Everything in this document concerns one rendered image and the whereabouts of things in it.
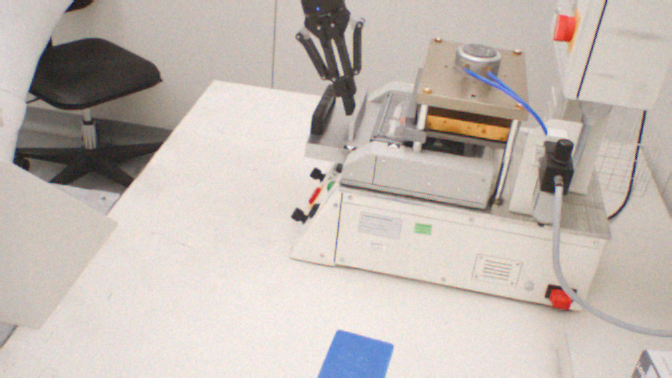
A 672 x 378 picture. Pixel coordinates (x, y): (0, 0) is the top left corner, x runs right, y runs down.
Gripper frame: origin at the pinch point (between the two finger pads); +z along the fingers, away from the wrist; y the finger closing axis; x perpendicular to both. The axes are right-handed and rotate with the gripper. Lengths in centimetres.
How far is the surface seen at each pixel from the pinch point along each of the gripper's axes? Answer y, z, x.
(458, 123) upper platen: -20.7, 4.5, 9.6
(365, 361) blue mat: -3.5, 30.3, 38.3
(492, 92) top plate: -26.8, 0.6, 7.7
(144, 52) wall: 121, 19, -136
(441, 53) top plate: -17.6, -2.7, -6.5
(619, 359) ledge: -41, 39, 30
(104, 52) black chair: 124, 11, -115
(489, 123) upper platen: -25.6, 5.6, 8.8
